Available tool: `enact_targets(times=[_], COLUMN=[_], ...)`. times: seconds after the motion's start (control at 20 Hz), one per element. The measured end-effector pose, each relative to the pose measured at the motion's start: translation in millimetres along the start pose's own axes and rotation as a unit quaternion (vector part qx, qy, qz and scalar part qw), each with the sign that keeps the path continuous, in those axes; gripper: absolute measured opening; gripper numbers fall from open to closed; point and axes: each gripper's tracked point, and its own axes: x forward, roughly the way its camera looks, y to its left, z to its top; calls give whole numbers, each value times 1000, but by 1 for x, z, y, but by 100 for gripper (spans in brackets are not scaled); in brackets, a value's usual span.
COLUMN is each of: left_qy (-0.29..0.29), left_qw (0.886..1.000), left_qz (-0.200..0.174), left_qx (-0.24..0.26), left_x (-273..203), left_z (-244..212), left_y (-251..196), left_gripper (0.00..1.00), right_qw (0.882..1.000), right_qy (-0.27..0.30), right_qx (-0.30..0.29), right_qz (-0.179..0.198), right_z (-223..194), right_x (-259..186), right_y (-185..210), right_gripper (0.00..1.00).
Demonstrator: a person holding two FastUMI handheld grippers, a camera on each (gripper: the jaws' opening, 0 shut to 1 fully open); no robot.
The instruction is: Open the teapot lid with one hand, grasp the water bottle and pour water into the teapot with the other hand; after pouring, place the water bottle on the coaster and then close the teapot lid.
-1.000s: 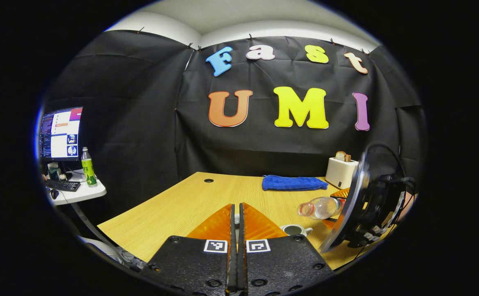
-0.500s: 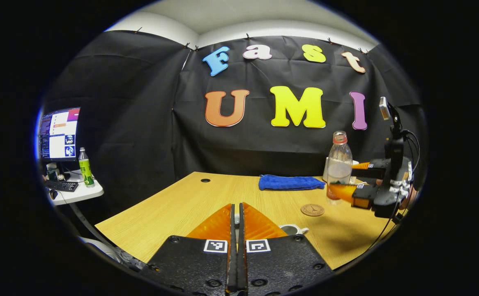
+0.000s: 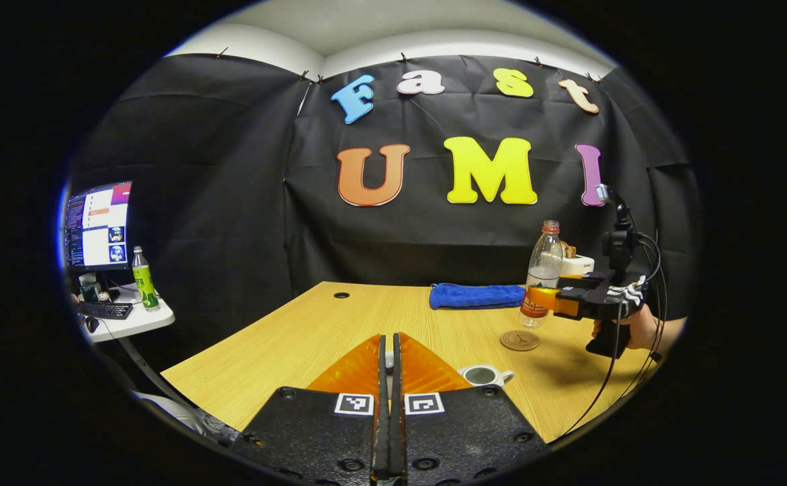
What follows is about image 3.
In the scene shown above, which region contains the green drink bottle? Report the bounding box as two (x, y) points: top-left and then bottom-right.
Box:
(131, 246), (161, 312)

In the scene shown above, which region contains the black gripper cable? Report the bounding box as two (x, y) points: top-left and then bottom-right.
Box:
(555, 233), (670, 439)

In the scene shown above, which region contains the white rounded object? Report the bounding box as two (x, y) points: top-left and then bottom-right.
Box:
(134, 391), (232, 443)

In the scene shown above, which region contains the round brown coaster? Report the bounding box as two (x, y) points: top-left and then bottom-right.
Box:
(499, 329), (541, 352)

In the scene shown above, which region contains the white side table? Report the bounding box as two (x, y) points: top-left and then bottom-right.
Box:
(80, 290), (175, 344)

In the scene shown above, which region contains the blue towel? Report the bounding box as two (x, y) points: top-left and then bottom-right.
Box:
(429, 283), (526, 311)

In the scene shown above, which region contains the clear plastic water bottle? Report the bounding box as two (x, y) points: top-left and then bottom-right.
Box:
(519, 220), (564, 329)

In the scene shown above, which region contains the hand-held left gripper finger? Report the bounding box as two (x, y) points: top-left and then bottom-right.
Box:
(240, 334), (389, 484)
(391, 332), (549, 484)

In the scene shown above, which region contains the white teacup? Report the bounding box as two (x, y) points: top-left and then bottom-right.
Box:
(459, 364), (516, 387)

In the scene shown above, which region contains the black keyboard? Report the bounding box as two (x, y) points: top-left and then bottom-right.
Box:
(76, 301), (134, 320)

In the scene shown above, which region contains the computer monitor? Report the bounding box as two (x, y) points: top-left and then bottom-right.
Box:
(64, 181), (133, 271)

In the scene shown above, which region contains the black backdrop cloth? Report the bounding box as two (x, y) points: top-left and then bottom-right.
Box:
(70, 54), (701, 352)

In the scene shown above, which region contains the white toaster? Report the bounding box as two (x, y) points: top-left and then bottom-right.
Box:
(559, 253), (595, 277)

